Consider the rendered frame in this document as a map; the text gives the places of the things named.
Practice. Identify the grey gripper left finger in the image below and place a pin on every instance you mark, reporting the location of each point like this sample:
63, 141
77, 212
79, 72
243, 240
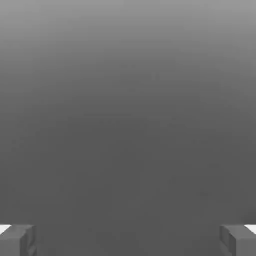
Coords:
14, 243

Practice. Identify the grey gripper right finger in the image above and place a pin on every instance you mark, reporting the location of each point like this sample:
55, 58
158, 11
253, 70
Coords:
242, 243

